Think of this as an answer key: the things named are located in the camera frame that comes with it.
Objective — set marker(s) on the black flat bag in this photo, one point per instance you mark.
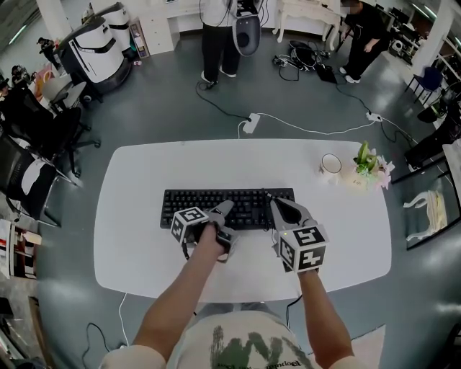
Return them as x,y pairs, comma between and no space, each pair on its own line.
326,74

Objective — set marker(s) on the white stool with yellow cushion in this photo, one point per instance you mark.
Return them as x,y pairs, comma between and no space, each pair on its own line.
432,212

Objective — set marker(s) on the low bookshelf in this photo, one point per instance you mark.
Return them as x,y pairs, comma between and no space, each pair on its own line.
18,248

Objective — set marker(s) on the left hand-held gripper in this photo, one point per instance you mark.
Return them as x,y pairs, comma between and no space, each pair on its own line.
187,223

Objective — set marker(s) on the white cabinet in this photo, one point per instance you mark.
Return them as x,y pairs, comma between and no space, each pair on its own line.
158,25

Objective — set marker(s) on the grey oval panel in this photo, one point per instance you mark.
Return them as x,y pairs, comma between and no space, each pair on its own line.
248,36

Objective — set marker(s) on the person's left forearm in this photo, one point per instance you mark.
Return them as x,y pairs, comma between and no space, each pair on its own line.
173,306

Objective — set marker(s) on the glass desk with black frame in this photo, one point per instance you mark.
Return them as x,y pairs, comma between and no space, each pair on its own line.
417,176

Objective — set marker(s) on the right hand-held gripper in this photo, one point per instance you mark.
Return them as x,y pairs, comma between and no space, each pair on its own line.
306,248

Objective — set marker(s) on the white black mobile robot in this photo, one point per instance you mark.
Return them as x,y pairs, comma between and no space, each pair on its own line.
97,54
120,32

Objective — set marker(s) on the white mug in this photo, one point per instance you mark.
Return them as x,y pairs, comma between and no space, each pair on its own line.
330,166

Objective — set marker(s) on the person's right forearm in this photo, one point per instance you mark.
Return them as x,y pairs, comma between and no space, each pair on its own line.
320,317

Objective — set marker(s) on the black keyboard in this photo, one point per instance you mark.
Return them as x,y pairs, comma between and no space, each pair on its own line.
194,200

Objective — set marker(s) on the grey seat chair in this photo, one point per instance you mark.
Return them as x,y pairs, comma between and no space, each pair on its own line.
61,92

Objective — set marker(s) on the brown display box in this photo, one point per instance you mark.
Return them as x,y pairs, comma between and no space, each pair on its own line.
139,37

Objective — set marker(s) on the white dressing table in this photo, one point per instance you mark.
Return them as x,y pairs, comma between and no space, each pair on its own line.
306,11

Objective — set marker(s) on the person's left hand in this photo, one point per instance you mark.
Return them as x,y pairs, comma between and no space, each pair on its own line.
210,238

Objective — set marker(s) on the black office chair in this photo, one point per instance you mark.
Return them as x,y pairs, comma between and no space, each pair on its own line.
57,129

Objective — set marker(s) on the person's grey trousers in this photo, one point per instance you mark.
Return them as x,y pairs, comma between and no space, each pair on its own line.
223,308

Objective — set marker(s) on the white power strip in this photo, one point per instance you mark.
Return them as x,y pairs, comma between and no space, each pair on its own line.
374,116
251,123

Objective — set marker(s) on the blue chair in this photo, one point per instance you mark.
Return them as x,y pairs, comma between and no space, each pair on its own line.
428,79

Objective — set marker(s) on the white pot with flowers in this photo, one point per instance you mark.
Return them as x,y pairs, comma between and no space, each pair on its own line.
367,167

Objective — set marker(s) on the black mesh chair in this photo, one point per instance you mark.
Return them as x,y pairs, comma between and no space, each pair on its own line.
21,183

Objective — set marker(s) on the person's beige printed shirt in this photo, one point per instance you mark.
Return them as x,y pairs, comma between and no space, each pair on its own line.
194,346

